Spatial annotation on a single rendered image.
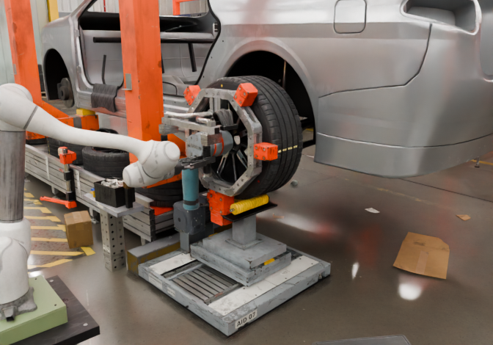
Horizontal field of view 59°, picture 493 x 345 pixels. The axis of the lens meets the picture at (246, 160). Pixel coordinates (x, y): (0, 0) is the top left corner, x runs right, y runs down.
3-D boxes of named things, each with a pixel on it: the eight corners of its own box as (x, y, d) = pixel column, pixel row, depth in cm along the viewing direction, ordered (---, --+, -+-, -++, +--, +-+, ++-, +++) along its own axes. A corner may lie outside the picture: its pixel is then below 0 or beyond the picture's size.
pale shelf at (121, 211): (144, 210, 251) (144, 205, 250) (117, 218, 239) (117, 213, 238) (108, 192, 280) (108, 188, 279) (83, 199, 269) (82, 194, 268)
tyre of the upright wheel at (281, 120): (214, 81, 267) (227, 186, 276) (183, 84, 250) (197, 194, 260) (298, 68, 219) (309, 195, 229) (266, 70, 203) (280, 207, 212)
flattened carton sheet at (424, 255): (450, 244, 303) (451, 239, 302) (445, 280, 255) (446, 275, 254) (405, 235, 316) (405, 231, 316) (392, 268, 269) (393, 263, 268)
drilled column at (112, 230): (126, 266, 272) (122, 203, 262) (111, 271, 266) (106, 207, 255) (119, 260, 279) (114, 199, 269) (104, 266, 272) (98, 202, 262)
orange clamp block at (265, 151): (264, 155, 213) (277, 158, 207) (252, 158, 208) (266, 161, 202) (264, 142, 212) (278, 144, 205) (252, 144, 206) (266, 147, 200)
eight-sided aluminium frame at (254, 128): (262, 202, 218) (263, 92, 205) (252, 205, 214) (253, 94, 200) (194, 179, 256) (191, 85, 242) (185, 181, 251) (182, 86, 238)
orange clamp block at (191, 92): (206, 97, 237) (198, 84, 240) (194, 98, 232) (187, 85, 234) (200, 105, 242) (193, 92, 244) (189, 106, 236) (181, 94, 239)
